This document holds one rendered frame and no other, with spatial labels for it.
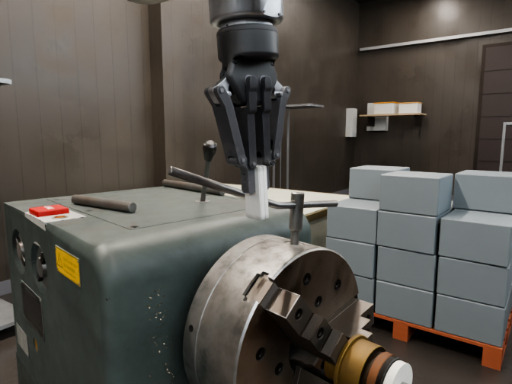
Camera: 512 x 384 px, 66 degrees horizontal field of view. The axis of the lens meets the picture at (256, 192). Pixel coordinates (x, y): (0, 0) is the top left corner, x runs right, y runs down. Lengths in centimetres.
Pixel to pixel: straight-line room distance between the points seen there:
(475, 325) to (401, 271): 53
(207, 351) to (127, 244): 20
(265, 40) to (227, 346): 40
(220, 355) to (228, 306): 7
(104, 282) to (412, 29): 965
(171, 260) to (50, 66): 379
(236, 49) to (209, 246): 35
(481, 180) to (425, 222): 53
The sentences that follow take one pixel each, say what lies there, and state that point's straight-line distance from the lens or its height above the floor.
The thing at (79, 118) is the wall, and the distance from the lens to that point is 441.
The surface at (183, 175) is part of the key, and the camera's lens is 51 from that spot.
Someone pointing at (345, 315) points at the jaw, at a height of 111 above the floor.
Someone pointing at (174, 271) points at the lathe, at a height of 120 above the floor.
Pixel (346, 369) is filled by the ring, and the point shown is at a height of 110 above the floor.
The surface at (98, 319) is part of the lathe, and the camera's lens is 65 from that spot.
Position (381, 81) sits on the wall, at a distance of 1000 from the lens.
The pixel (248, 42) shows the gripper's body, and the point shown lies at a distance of 47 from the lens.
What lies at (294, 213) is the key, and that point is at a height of 129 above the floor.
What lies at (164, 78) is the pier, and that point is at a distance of 482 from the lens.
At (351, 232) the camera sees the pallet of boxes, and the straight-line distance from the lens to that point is 298.
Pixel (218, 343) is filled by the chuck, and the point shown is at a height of 112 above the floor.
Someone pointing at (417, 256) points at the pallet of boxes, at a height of 62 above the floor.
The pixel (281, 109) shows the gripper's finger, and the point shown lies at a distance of 53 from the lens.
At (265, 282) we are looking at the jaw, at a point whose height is 120.
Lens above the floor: 141
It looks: 8 degrees down
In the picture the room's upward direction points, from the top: straight up
